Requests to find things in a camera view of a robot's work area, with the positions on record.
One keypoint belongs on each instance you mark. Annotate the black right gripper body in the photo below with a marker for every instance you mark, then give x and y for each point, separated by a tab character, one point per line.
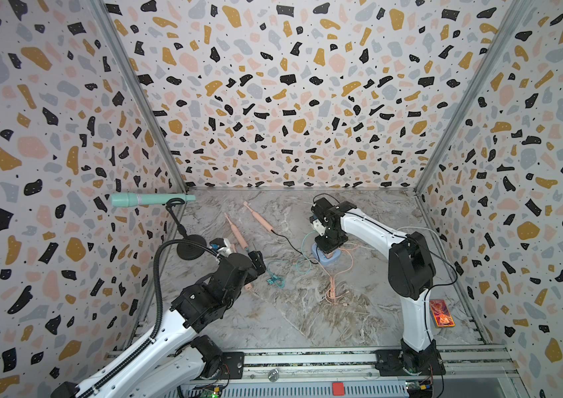
330	242

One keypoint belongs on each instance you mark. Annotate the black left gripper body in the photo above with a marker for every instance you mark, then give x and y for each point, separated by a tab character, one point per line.
257	272

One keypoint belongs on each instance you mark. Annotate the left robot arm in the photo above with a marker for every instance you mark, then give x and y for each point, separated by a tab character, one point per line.
176	351

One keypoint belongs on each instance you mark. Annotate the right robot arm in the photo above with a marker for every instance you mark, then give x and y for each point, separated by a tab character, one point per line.
411	273

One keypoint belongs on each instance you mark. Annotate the blue power strip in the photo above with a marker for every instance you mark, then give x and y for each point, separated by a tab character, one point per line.
325	259

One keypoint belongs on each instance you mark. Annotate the mint green microphone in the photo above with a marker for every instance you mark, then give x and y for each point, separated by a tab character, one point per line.
127	199

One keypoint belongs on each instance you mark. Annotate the red smartphone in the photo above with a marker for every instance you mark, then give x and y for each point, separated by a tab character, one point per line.
441	313

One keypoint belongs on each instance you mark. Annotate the red button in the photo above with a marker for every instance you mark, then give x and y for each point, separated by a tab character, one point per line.
338	389

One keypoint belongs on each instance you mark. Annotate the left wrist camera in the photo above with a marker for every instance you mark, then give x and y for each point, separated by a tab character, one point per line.
222	246

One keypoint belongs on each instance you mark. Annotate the metal base rail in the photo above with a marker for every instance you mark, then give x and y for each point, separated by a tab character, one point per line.
471	371

